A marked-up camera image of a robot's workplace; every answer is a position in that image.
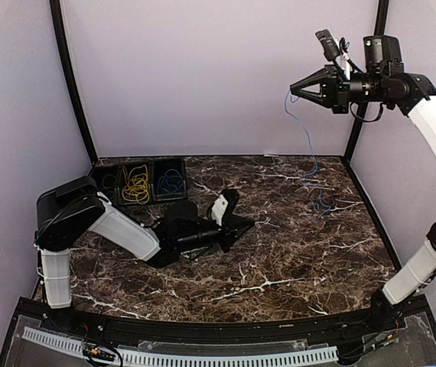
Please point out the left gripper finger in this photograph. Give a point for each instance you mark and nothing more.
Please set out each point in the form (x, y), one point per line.
(237, 234)
(240, 222)

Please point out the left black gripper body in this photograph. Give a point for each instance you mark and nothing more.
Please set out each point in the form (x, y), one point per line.
(229, 234)

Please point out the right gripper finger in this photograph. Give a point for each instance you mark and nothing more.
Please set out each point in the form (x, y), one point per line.
(315, 78)
(317, 98)

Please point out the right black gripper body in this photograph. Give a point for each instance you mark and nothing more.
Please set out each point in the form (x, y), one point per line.
(341, 100)

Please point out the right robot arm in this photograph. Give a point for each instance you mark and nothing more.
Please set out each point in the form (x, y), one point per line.
(385, 81)

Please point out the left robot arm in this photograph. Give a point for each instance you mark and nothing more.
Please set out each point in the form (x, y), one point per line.
(68, 211)

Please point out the black three-compartment tray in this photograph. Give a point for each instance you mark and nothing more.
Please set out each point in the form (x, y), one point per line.
(142, 182)

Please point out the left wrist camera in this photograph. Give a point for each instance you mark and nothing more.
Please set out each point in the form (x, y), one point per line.
(223, 206)

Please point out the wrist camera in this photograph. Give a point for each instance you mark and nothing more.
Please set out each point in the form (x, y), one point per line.
(223, 206)
(336, 52)

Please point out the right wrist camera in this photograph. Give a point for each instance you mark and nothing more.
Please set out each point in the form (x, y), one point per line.
(336, 52)

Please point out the white slotted cable duct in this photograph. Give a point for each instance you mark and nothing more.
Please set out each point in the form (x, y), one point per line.
(74, 347)

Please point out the black front rail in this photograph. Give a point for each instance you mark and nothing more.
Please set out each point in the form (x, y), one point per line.
(346, 326)

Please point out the left black frame post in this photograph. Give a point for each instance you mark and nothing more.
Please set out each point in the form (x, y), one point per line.
(70, 79)

